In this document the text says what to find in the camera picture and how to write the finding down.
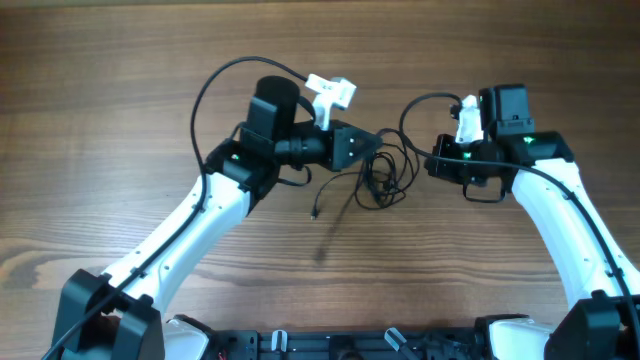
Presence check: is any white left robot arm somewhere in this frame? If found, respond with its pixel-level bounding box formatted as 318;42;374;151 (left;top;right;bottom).
45;74;381;359

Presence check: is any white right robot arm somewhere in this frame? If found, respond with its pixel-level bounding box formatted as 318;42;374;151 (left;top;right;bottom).
425;84;639;359

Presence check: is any black USB cable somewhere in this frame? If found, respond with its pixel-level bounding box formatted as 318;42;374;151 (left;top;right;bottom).
309;127;422;221

